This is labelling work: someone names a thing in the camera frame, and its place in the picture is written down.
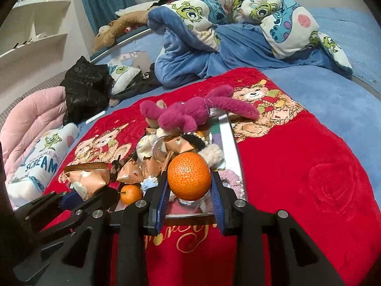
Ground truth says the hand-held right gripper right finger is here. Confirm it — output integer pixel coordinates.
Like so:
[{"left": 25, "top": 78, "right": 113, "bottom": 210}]
[{"left": 210, "top": 171, "right": 347, "bottom": 286}]

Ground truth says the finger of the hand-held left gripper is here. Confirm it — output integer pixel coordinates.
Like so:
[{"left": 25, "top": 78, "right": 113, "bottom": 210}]
[
  {"left": 14, "top": 189, "right": 81, "bottom": 225},
  {"left": 36, "top": 188, "right": 119, "bottom": 240}
]

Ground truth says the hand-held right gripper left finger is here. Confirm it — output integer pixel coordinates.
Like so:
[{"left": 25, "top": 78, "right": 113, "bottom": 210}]
[{"left": 30, "top": 171, "right": 171, "bottom": 286}]

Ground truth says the orange triangular snack packet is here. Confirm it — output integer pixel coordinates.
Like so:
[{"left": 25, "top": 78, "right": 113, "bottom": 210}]
[
  {"left": 165, "top": 136, "right": 191, "bottom": 156},
  {"left": 141, "top": 155, "right": 168, "bottom": 180},
  {"left": 64, "top": 162, "right": 115, "bottom": 201},
  {"left": 117, "top": 158, "right": 144, "bottom": 184}
]

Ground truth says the large mandarin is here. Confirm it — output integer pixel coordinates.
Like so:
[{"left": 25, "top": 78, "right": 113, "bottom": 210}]
[{"left": 167, "top": 152, "right": 212, "bottom": 201}]

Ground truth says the black tray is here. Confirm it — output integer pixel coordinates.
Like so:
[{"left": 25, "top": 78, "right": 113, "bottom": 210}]
[{"left": 115, "top": 109, "right": 249, "bottom": 227}]

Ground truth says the blue crocheted scrunchie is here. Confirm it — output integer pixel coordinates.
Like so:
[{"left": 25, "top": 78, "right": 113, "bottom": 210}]
[{"left": 140, "top": 179, "right": 163, "bottom": 198}]

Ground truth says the mauve crocheted scrunchie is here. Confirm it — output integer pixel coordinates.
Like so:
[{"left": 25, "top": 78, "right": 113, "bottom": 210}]
[{"left": 219, "top": 169, "right": 244, "bottom": 192}]

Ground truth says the white crocheted scrunchie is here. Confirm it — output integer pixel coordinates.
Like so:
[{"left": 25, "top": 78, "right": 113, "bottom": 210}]
[{"left": 175, "top": 196, "right": 209, "bottom": 213}]

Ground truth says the small mandarin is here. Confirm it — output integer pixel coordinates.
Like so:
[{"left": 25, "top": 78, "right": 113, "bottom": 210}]
[{"left": 119, "top": 184, "right": 143, "bottom": 205}]

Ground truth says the small dark brown toy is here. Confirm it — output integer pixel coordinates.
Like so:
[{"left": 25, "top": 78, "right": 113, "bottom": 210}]
[{"left": 111, "top": 159, "right": 125, "bottom": 182}]

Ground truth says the beige plush toy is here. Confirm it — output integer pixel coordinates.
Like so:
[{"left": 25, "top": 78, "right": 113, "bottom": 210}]
[{"left": 199, "top": 144, "right": 224, "bottom": 168}]

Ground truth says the white printed pillow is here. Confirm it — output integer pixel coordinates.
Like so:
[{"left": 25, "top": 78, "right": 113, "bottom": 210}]
[{"left": 6, "top": 122, "right": 81, "bottom": 209}]

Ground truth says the white plush toy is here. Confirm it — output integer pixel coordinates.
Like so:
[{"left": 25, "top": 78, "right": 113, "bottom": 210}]
[{"left": 135, "top": 134, "right": 162, "bottom": 162}]

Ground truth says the black fluffy scrunchie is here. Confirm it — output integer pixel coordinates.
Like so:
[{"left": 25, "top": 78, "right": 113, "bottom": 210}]
[{"left": 181, "top": 133, "right": 206, "bottom": 152}]

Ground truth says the white stick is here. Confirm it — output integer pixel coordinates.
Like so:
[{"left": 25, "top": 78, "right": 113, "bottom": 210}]
[{"left": 85, "top": 110, "right": 107, "bottom": 125}]

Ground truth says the red printed blanket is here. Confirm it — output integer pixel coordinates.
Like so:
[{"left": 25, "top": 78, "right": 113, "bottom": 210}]
[{"left": 42, "top": 67, "right": 381, "bottom": 286}]

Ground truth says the magenta plush bear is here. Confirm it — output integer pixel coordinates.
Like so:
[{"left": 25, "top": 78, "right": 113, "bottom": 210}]
[{"left": 140, "top": 85, "right": 259, "bottom": 133}]

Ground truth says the pink quilt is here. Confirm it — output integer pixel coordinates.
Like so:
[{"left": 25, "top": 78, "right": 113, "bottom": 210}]
[{"left": 0, "top": 86, "right": 69, "bottom": 182}]

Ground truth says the black puffer jacket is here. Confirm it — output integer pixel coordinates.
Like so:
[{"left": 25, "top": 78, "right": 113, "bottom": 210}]
[{"left": 60, "top": 55, "right": 115, "bottom": 126}]

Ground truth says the dark knitted garment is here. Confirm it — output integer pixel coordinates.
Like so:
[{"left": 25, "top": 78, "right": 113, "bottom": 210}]
[{"left": 109, "top": 70, "right": 163, "bottom": 108}]

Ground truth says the small cartoon pillow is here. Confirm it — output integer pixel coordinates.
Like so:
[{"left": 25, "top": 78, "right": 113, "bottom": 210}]
[{"left": 107, "top": 62, "right": 142, "bottom": 94}]

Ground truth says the blue bed headboard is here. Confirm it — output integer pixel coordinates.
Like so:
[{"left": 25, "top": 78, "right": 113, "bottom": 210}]
[{"left": 89, "top": 25, "right": 167, "bottom": 69}]

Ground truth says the blue cartoon blanket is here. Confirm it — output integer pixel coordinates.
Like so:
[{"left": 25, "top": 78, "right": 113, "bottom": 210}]
[{"left": 147, "top": 0, "right": 355, "bottom": 88}]

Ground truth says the brown plush toy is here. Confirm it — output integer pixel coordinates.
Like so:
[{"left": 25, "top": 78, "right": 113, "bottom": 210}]
[{"left": 92, "top": 1, "right": 161, "bottom": 52}]

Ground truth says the white shelf unit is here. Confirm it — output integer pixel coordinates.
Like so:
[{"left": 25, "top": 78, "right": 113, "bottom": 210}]
[{"left": 0, "top": 0, "right": 72, "bottom": 66}]

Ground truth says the teal curtain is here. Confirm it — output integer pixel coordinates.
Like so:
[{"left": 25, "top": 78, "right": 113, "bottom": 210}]
[{"left": 78, "top": 0, "right": 222, "bottom": 35}]

